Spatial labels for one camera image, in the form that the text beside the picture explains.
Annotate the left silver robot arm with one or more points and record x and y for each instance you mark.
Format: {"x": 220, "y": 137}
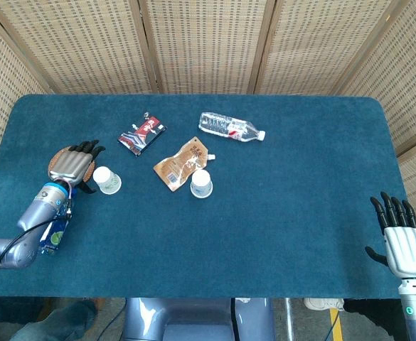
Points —
{"x": 40, "y": 209}

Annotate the black red snack packet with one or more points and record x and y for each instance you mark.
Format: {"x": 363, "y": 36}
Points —
{"x": 142, "y": 134}

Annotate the black cloth object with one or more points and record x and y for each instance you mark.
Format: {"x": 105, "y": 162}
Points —
{"x": 371, "y": 316}

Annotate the brown spout pouch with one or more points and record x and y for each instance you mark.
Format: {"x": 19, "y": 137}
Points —
{"x": 181, "y": 165}

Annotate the clear plastic water bottle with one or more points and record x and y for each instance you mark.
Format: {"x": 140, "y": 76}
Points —
{"x": 225, "y": 126}

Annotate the blue carpet table mat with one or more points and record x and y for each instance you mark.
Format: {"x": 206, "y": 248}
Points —
{"x": 264, "y": 220}

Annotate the blue label drink bottle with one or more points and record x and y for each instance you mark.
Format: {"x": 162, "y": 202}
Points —
{"x": 55, "y": 238}

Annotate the round woven rattan coaster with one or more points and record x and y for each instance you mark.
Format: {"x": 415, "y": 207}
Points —
{"x": 52, "y": 161}

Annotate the blue jeans leg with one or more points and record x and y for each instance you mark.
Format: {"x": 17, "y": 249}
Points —
{"x": 58, "y": 321}

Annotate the grey blue robot torso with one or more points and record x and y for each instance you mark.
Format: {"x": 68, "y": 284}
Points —
{"x": 193, "y": 319}

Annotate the white shoe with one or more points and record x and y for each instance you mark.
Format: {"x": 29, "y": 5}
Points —
{"x": 323, "y": 303}

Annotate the white paper cup green print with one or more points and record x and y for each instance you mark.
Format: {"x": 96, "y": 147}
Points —
{"x": 201, "y": 184}
{"x": 107, "y": 180}

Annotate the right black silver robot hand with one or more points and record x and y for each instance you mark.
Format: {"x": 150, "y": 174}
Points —
{"x": 406, "y": 252}

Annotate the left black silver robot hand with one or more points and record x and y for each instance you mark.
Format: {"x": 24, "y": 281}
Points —
{"x": 70, "y": 164}

